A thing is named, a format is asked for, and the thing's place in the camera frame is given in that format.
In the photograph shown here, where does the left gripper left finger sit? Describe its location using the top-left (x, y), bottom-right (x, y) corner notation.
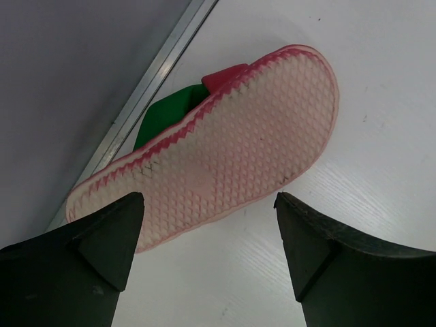
top-left (1, 192), bottom-right (144, 326)

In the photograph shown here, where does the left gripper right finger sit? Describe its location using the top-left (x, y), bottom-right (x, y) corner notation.
top-left (274, 192), bottom-right (435, 326)

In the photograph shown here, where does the upturned pink sole sandal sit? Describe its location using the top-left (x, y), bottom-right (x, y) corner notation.
top-left (65, 44), bottom-right (339, 252)

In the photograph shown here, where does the aluminium front rail frame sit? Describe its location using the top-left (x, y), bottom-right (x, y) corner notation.
top-left (46, 1), bottom-right (217, 232)

